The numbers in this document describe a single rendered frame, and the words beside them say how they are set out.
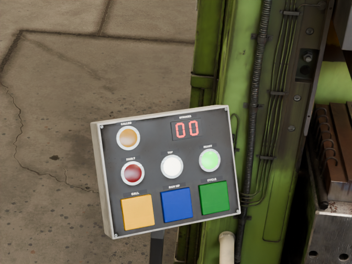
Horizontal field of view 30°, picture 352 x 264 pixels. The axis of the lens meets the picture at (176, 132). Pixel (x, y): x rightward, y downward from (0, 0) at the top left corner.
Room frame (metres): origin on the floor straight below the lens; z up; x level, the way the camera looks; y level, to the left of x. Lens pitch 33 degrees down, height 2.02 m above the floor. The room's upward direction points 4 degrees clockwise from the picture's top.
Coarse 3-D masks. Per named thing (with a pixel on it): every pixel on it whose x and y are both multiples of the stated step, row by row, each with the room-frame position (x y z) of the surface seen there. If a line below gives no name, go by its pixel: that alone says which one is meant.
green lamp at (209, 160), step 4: (208, 152) 1.35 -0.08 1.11; (212, 152) 1.35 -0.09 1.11; (204, 156) 1.34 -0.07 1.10; (208, 156) 1.34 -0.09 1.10; (212, 156) 1.34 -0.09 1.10; (216, 156) 1.35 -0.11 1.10; (204, 160) 1.33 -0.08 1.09; (208, 160) 1.34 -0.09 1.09; (212, 160) 1.34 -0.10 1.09; (216, 160) 1.34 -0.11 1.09; (204, 164) 1.33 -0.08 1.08; (208, 164) 1.33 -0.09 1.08; (212, 164) 1.33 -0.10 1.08; (216, 164) 1.34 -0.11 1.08; (208, 168) 1.33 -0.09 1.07; (212, 168) 1.33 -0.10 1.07
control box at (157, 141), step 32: (96, 128) 1.30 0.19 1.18; (128, 128) 1.31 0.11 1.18; (160, 128) 1.34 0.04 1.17; (224, 128) 1.39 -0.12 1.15; (96, 160) 1.30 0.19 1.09; (128, 160) 1.27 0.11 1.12; (160, 160) 1.30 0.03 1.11; (192, 160) 1.33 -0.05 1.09; (224, 160) 1.35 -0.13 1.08; (128, 192) 1.23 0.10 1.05; (192, 192) 1.29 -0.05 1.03; (160, 224) 1.22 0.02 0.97
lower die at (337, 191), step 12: (336, 108) 1.82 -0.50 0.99; (348, 108) 1.81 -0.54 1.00; (312, 120) 1.85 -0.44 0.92; (324, 120) 1.76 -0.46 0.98; (336, 120) 1.75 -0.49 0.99; (348, 120) 1.75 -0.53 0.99; (336, 132) 1.68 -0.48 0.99; (348, 132) 1.68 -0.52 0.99; (324, 144) 1.62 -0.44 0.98; (336, 144) 1.63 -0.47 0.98; (348, 144) 1.62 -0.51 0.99; (324, 156) 1.58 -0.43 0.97; (336, 156) 1.56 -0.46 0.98; (348, 156) 1.55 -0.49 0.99; (336, 168) 1.50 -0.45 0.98; (348, 168) 1.49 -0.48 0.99; (324, 180) 1.51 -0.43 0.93; (336, 180) 1.45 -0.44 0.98; (348, 180) 1.44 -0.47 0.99; (336, 192) 1.44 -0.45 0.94; (348, 192) 1.44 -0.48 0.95
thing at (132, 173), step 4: (132, 164) 1.27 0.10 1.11; (136, 164) 1.27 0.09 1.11; (128, 168) 1.26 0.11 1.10; (132, 168) 1.26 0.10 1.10; (136, 168) 1.27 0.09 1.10; (124, 172) 1.25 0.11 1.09; (128, 172) 1.26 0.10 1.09; (132, 172) 1.26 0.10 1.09; (136, 172) 1.26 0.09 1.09; (140, 172) 1.27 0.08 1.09; (124, 176) 1.25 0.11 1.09; (128, 176) 1.25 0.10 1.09; (132, 176) 1.25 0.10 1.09; (136, 176) 1.26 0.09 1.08; (140, 176) 1.26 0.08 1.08; (128, 180) 1.25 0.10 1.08; (132, 180) 1.25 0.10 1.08; (136, 180) 1.25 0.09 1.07
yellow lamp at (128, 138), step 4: (124, 132) 1.30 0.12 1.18; (128, 132) 1.30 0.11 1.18; (132, 132) 1.31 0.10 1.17; (120, 136) 1.29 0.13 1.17; (124, 136) 1.30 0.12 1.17; (128, 136) 1.30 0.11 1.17; (132, 136) 1.30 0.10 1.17; (136, 136) 1.31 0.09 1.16; (120, 140) 1.29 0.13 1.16; (124, 140) 1.29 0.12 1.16; (128, 140) 1.29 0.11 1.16; (132, 140) 1.30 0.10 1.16; (136, 140) 1.30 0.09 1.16; (124, 144) 1.29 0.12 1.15; (128, 144) 1.29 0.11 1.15; (132, 144) 1.29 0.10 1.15
